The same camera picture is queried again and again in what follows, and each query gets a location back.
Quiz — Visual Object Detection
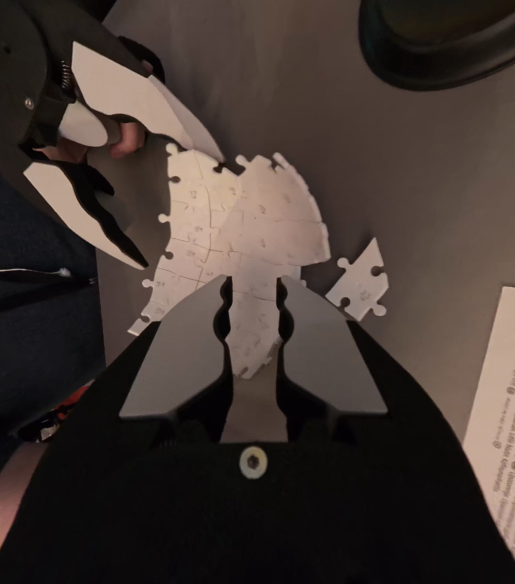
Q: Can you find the white drawstring cord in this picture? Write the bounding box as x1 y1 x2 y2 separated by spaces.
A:
0 266 72 280

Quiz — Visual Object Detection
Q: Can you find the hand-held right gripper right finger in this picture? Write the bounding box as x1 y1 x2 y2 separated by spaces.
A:
278 277 389 418

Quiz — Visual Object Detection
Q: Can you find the person's left hand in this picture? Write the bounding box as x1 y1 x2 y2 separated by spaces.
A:
107 119 147 160

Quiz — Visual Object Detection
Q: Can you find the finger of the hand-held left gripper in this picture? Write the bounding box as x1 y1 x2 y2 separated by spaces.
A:
71 41 225 163
22 161 149 270

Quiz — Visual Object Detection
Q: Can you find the white puzzle piece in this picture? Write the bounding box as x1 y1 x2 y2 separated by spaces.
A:
326 238 390 322

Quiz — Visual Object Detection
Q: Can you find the red object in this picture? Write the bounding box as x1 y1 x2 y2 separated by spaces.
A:
34 384 91 440

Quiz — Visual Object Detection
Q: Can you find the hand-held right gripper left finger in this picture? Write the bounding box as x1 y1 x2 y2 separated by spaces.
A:
119 277 233 420

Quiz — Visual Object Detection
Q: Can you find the assembled white puzzle section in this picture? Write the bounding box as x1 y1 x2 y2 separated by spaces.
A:
128 144 331 379

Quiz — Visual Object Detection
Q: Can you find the black round ball stand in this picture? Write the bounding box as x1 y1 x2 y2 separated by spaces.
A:
358 0 515 92

